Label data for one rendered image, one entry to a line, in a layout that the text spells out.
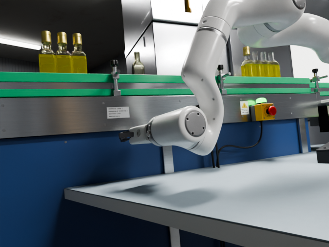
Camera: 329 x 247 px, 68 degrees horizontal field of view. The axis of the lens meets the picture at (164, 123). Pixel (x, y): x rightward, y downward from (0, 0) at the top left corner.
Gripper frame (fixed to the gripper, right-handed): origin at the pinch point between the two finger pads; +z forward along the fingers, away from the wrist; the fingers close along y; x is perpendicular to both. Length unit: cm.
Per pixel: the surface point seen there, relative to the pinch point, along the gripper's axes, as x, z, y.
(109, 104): 12.4, 8.1, -5.1
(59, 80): 21.1, 12.2, -20.7
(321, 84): 25, -3, 123
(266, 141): -6, -1, 66
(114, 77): 21.9, 6.5, -3.4
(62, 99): 14.0, 10.7, -20.2
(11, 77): 21.5, 14.6, -34.6
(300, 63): 44, 11, 131
